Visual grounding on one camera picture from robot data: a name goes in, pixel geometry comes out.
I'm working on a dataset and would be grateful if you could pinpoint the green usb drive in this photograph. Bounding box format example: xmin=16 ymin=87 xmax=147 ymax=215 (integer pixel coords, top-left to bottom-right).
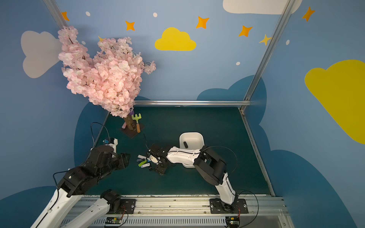
xmin=138 ymin=160 xmax=147 ymax=167

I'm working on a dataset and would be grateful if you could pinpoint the white storage box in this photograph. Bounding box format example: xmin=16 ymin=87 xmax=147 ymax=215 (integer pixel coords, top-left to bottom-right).
xmin=179 ymin=132 xmax=204 ymax=168

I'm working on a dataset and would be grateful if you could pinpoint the white capsule usb drive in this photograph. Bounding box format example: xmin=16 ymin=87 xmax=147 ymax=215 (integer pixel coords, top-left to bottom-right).
xmin=141 ymin=163 xmax=150 ymax=168

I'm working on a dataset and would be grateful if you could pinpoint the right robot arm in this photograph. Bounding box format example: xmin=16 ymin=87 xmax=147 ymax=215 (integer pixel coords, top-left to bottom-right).
xmin=147 ymin=144 xmax=237 ymax=207

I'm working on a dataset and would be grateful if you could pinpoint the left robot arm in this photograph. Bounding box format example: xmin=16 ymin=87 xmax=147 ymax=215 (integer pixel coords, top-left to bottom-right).
xmin=32 ymin=139 xmax=131 ymax=228

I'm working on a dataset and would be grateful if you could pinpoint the green toy rake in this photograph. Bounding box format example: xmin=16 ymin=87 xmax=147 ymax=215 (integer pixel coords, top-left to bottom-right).
xmin=132 ymin=114 xmax=142 ymax=133

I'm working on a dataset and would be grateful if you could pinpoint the left circuit board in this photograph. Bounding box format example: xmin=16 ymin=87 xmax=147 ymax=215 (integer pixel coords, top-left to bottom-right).
xmin=105 ymin=217 xmax=122 ymax=226

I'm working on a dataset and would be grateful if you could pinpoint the circuit board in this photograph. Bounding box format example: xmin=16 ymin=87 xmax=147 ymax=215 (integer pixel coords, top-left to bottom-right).
xmin=225 ymin=217 xmax=240 ymax=228
xmin=105 ymin=217 xmax=122 ymax=226

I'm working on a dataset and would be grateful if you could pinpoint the pink cherry blossom tree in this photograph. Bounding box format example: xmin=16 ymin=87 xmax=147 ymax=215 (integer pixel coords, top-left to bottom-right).
xmin=58 ymin=26 xmax=156 ymax=119

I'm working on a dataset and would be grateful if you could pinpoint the right circuit board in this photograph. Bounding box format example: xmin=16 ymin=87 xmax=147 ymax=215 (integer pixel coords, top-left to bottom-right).
xmin=225 ymin=217 xmax=240 ymax=228

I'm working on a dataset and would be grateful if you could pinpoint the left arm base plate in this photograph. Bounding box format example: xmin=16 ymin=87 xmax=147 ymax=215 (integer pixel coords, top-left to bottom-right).
xmin=114 ymin=198 xmax=136 ymax=215

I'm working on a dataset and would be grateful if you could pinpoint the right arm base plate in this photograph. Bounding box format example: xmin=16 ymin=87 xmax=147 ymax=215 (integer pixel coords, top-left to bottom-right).
xmin=209 ymin=198 xmax=249 ymax=214

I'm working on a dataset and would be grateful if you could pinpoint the aluminium front rail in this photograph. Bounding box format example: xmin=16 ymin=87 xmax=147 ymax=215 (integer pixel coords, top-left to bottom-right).
xmin=59 ymin=194 xmax=294 ymax=228

